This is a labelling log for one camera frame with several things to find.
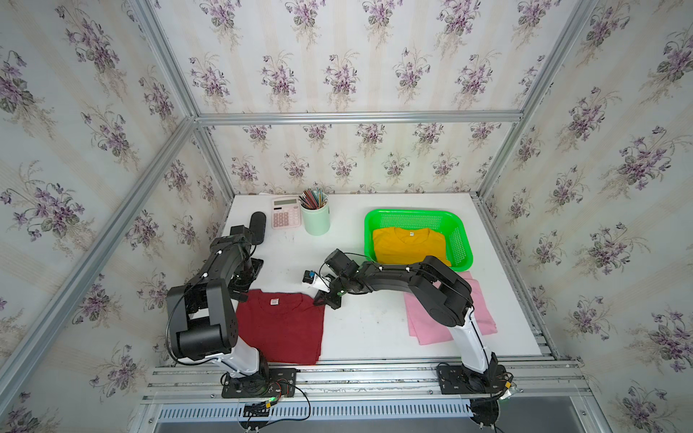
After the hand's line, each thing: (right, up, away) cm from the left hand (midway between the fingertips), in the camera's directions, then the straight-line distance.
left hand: (256, 282), depth 88 cm
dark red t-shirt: (+11, -13, -6) cm, 18 cm away
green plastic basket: (+68, +20, +13) cm, 72 cm away
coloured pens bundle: (+17, +28, +13) cm, 36 cm away
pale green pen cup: (+18, +20, +16) cm, 31 cm away
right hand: (+20, -7, +1) cm, 21 cm away
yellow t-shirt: (+53, +11, +14) cm, 56 cm away
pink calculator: (+4, +24, +23) cm, 34 cm away
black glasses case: (-6, +18, +20) cm, 27 cm away
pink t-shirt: (+54, -13, -7) cm, 56 cm away
